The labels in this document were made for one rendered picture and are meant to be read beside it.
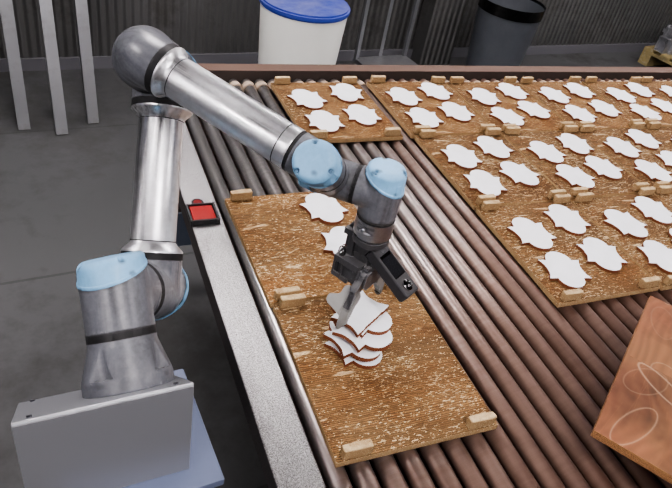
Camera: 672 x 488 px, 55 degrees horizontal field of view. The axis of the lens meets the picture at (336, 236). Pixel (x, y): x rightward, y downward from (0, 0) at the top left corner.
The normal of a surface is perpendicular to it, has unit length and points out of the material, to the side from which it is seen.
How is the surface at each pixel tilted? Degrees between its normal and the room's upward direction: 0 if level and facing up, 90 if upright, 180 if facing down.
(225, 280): 0
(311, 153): 53
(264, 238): 0
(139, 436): 90
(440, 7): 90
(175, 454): 90
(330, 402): 0
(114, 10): 90
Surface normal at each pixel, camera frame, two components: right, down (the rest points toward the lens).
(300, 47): 0.02, 0.66
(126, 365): 0.29, -0.41
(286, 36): -0.32, 0.58
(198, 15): 0.44, 0.61
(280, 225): 0.17, -0.78
